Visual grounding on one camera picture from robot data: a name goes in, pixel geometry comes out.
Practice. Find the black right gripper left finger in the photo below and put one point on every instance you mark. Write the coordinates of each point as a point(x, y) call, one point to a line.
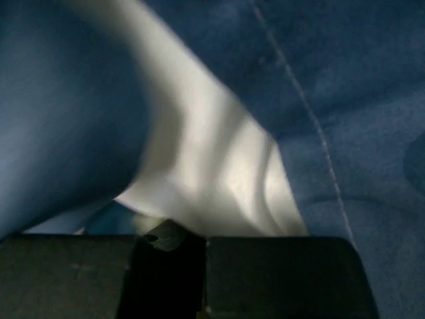
point(158, 275)

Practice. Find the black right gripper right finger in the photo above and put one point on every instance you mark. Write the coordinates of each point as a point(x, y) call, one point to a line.
point(286, 277)

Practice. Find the blue cartoon print pillowcase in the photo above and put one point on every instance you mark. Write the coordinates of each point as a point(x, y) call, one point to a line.
point(338, 85)

